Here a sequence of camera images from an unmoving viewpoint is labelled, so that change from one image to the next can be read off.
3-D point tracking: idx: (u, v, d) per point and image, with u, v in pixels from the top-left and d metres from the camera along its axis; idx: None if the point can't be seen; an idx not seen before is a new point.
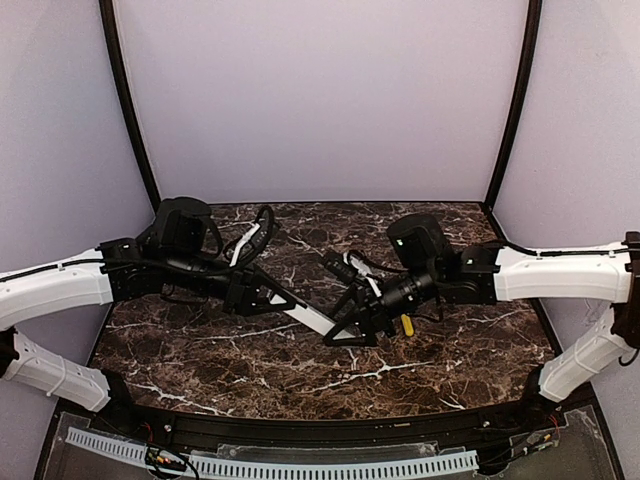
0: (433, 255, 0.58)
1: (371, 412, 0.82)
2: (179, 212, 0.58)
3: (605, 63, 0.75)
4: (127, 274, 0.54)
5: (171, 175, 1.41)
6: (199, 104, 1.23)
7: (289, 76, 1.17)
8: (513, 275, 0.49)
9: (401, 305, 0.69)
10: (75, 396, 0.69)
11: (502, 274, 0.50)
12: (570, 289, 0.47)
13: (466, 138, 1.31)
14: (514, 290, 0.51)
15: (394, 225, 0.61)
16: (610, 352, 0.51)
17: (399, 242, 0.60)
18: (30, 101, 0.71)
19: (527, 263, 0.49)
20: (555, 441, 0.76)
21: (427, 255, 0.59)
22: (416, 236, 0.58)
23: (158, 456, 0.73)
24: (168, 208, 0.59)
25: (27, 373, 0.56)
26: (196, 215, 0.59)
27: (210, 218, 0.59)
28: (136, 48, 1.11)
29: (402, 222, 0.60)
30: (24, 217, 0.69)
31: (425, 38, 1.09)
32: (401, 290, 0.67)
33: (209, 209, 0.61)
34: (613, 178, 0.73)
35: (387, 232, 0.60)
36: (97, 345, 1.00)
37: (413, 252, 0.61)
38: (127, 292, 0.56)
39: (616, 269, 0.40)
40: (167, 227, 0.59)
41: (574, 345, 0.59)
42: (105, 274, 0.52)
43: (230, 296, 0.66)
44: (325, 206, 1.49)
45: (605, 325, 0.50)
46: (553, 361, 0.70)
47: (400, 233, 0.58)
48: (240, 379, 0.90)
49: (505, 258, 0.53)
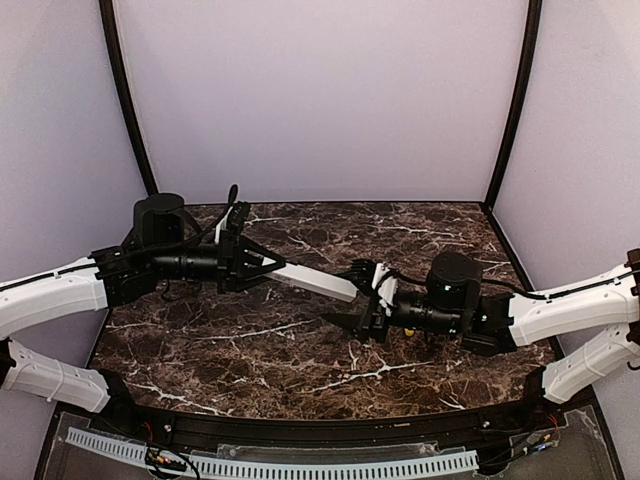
0: (472, 306, 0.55)
1: (371, 412, 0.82)
2: (153, 211, 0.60)
3: (605, 63, 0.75)
4: (122, 279, 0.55)
5: (171, 175, 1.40)
6: (198, 105, 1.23)
7: (288, 78, 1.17)
8: (527, 325, 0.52)
9: (404, 322, 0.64)
10: (75, 399, 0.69)
11: (517, 326, 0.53)
12: (591, 322, 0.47)
13: (466, 137, 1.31)
14: (536, 336, 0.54)
15: (442, 268, 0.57)
16: (620, 358, 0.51)
17: (445, 286, 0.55)
18: (30, 103, 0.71)
19: (538, 309, 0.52)
20: (555, 441, 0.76)
21: (464, 304, 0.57)
22: (465, 285, 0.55)
23: (158, 456, 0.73)
24: (142, 210, 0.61)
25: (25, 381, 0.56)
26: (169, 210, 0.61)
27: (185, 211, 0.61)
28: (136, 48, 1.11)
29: (448, 266, 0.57)
30: (24, 217, 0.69)
31: (425, 37, 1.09)
32: (412, 308, 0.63)
33: (179, 203, 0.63)
34: (613, 178, 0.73)
35: (435, 272, 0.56)
36: (97, 345, 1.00)
37: (450, 299, 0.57)
38: (122, 296, 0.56)
39: (624, 296, 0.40)
40: (147, 227, 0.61)
41: (585, 349, 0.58)
42: (101, 279, 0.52)
43: (221, 247, 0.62)
44: (325, 206, 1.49)
45: (619, 332, 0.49)
46: (558, 366, 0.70)
47: (450, 278, 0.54)
48: (240, 379, 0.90)
49: (517, 307, 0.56)
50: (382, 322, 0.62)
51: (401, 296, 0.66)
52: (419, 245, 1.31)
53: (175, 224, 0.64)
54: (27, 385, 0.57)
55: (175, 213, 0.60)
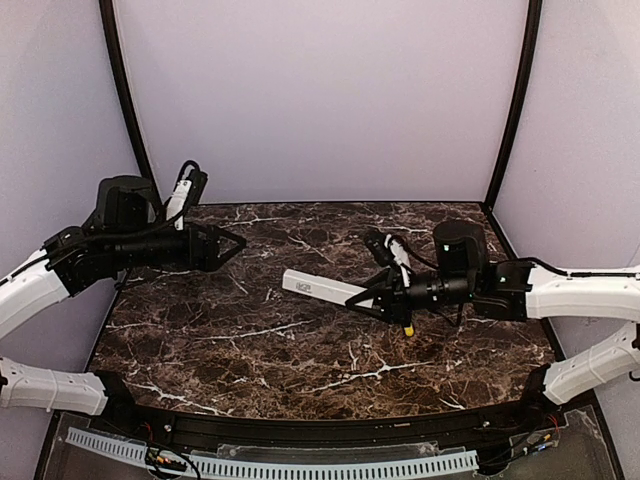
0: (474, 266, 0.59)
1: (371, 411, 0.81)
2: (119, 190, 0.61)
3: (604, 64, 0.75)
4: (73, 261, 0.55)
5: (170, 174, 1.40)
6: (198, 104, 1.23)
7: (289, 78, 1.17)
8: (543, 295, 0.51)
9: (424, 300, 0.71)
10: (73, 404, 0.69)
11: (533, 294, 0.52)
12: (608, 309, 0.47)
13: (466, 137, 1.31)
14: (546, 308, 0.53)
15: (443, 228, 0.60)
16: (624, 365, 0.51)
17: (445, 247, 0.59)
18: (30, 103, 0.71)
19: (558, 283, 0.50)
20: (554, 441, 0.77)
21: (470, 264, 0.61)
22: (463, 243, 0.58)
23: (158, 456, 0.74)
24: (108, 188, 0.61)
25: (19, 395, 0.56)
26: (135, 190, 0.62)
27: (150, 191, 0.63)
28: (135, 47, 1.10)
29: (451, 227, 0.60)
30: (25, 216, 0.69)
31: (425, 38, 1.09)
32: (429, 287, 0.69)
33: (147, 183, 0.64)
34: (613, 179, 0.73)
35: (435, 234, 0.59)
36: (97, 345, 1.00)
37: (455, 259, 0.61)
38: (78, 279, 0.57)
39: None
40: (109, 208, 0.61)
41: (589, 353, 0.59)
42: (51, 271, 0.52)
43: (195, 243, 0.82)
44: (326, 206, 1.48)
45: (625, 338, 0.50)
46: (563, 366, 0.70)
47: (448, 238, 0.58)
48: (240, 379, 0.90)
49: (537, 275, 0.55)
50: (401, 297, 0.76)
51: (419, 278, 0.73)
52: (419, 245, 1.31)
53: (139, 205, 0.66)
54: (21, 399, 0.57)
55: (142, 193, 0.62)
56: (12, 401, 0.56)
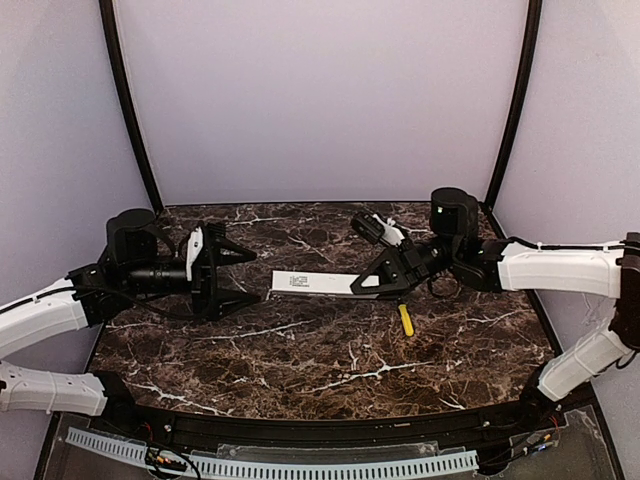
0: (461, 232, 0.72)
1: (371, 412, 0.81)
2: (124, 228, 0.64)
3: (604, 63, 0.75)
4: (98, 297, 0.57)
5: (171, 174, 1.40)
6: (197, 104, 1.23)
7: (290, 77, 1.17)
8: (514, 265, 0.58)
9: (429, 263, 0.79)
10: (72, 406, 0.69)
11: (505, 263, 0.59)
12: (574, 281, 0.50)
13: (466, 136, 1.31)
14: (521, 279, 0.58)
15: (440, 195, 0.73)
16: (608, 353, 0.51)
17: (439, 209, 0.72)
18: (31, 103, 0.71)
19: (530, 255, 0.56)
20: (554, 441, 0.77)
21: (456, 231, 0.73)
22: (455, 210, 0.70)
23: (158, 457, 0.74)
24: (114, 228, 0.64)
25: (21, 398, 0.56)
26: (140, 226, 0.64)
27: (156, 227, 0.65)
28: (135, 46, 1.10)
29: (448, 195, 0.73)
30: (25, 216, 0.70)
31: (424, 38, 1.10)
32: (432, 251, 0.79)
33: (150, 218, 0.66)
34: (613, 178, 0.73)
35: (434, 197, 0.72)
36: (97, 345, 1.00)
37: (446, 224, 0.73)
38: (101, 314, 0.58)
39: (605, 262, 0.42)
40: (119, 245, 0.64)
41: (576, 344, 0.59)
42: (78, 300, 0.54)
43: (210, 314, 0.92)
44: (325, 206, 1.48)
45: (604, 324, 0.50)
46: (556, 359, 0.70)
47: (444, 202, 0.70)
48: (240, 379, 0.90)
49: (513, 249, 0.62)
50: (410, 262, 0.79)
51: (418, 247, 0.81)
52: None
53: (146, 240, 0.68)
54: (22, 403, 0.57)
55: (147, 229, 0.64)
56: (15, 405, 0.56)
